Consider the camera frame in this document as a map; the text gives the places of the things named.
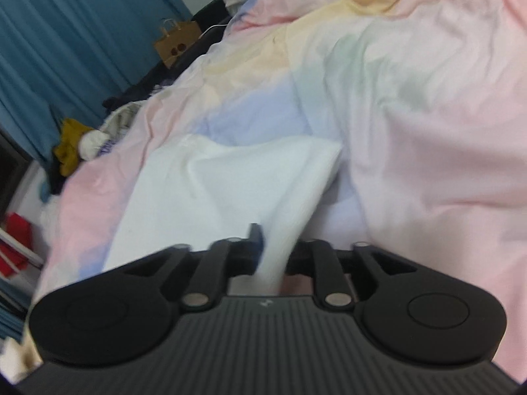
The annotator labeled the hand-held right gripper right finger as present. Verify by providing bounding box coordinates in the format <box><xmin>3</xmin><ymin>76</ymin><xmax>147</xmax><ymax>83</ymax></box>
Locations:
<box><xmin>286</xmin><ymin>239</ymin><xmax>417</xmax><ymax>307</ymax></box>

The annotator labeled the brown paper bag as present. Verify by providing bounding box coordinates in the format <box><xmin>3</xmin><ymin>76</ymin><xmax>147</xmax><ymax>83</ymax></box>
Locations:
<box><xmin>154</xmin><ymin>19</ymin><xmax>202</xmax><ymax>67</ymax></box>

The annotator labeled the white printed cloth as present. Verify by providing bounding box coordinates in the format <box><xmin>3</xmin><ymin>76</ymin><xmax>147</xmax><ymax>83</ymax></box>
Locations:
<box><xmin>79</xmin><ymin>103</ymin><xmax>144</xmax><ymax>161</ymax></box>

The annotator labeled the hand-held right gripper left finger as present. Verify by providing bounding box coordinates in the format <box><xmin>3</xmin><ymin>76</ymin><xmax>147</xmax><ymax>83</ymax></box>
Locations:
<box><xmin>122</xmin><ymin>223</ymin><xmax>265</xmax><ymax>309</ymax></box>

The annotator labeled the pastel rainbow duvet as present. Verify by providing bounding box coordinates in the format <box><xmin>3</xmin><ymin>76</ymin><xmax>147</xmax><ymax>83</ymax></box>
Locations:
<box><xmin>28</xmin><ymin>0</ymin><xmax>527</xmax><ymax>383</ymax></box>

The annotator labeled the red cloth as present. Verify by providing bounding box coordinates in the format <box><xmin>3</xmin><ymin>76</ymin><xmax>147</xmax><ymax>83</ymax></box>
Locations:
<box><xmin>0</xmin><ymin>212</ymin><xmax>34</xmax><ymax>277</ymax></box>

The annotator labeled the mustard yellow cloth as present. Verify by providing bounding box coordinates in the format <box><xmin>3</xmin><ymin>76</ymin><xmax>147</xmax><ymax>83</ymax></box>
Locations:
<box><xmin>53</xmin><ymin>118</ymin><xmax>95</xmax><ymax>177</ymax></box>

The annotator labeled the white garment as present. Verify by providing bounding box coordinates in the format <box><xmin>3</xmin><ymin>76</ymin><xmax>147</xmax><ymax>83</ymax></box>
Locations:
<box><xmin>104</xmin><ymin>135</ymin><xmax>343</xmax><ymax>296</ymax></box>

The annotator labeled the blue curtain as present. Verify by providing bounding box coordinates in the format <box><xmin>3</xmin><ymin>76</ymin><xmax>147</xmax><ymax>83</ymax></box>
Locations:
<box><xmin>0</xmin><ymin>0</ymin><xmax>193</xmax><ymax>165</ymax></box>

